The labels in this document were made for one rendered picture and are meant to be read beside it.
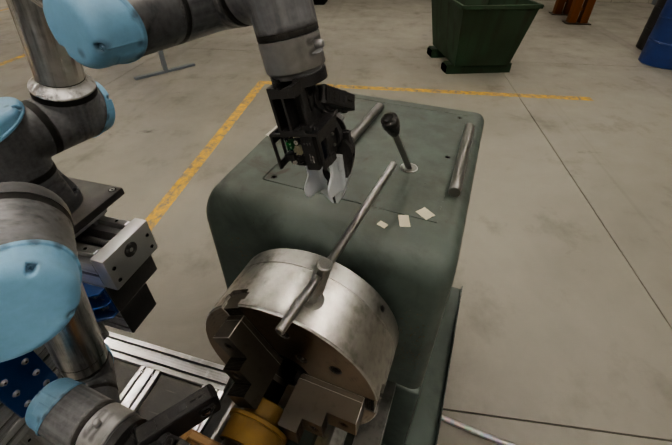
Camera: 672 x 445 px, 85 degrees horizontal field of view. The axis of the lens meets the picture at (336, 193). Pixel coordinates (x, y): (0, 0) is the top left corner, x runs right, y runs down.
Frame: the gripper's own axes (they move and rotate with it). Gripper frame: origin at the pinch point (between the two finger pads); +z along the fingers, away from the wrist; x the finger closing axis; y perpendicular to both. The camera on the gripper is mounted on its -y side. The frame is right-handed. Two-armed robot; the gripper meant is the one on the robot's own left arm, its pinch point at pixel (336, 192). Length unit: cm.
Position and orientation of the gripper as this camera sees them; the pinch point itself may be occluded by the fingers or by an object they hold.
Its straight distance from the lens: 58.0
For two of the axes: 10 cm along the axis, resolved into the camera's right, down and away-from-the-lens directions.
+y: -3.8, 5.6, -7.3
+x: 9.0, 0.5, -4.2
